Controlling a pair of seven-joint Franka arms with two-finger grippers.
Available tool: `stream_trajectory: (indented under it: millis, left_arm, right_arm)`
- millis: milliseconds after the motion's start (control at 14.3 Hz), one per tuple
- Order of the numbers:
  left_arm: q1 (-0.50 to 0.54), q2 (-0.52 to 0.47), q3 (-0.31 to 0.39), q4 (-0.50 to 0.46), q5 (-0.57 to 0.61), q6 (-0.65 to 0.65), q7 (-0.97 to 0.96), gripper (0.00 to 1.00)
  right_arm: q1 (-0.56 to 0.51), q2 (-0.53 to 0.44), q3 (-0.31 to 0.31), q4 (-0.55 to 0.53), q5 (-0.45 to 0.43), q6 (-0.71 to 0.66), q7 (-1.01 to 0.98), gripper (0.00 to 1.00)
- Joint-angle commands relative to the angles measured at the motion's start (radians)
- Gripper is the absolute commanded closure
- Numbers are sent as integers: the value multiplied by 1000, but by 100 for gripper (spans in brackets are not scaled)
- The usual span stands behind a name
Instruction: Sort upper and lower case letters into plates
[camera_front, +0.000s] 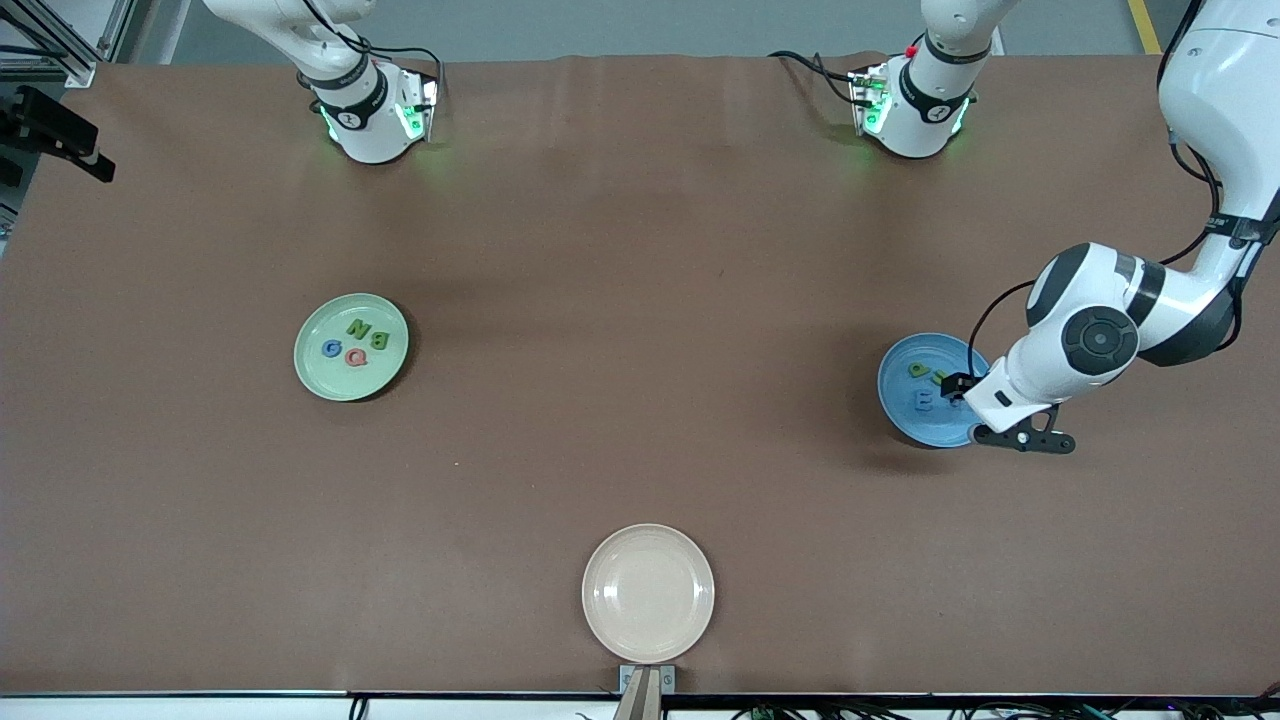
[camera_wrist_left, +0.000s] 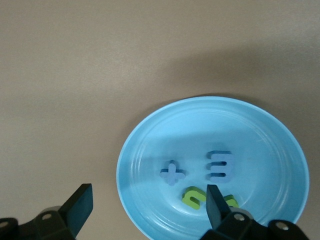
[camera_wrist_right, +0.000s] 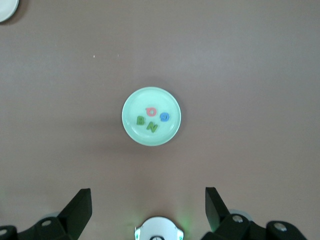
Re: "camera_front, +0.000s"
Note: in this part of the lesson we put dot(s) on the blue plate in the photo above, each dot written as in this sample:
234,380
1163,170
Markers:
900,410

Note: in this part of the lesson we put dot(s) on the grey metal bracket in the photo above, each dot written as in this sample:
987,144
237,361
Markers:
668,680

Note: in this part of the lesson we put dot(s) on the green letter B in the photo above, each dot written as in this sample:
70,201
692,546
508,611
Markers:
380,340

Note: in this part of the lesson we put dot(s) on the green letter N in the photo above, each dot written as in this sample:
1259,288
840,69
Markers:
358,327

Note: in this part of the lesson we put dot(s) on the red letter Q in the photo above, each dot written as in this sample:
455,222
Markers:
348,357

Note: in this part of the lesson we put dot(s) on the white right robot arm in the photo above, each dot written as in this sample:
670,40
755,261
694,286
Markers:
365,130

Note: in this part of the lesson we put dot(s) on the light green plate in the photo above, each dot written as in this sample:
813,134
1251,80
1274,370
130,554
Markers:
350,385

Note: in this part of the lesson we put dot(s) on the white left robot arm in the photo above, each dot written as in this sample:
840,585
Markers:
1220,90

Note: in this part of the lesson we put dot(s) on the brown table mat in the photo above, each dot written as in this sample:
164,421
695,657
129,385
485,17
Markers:
640,200

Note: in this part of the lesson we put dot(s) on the aluminium frame post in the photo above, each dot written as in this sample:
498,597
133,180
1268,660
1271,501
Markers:
82,70

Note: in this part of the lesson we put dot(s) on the beige plate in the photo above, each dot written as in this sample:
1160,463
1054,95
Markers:
648,594

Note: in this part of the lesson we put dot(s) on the blue three-pronged foam letter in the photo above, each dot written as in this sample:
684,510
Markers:
918,400

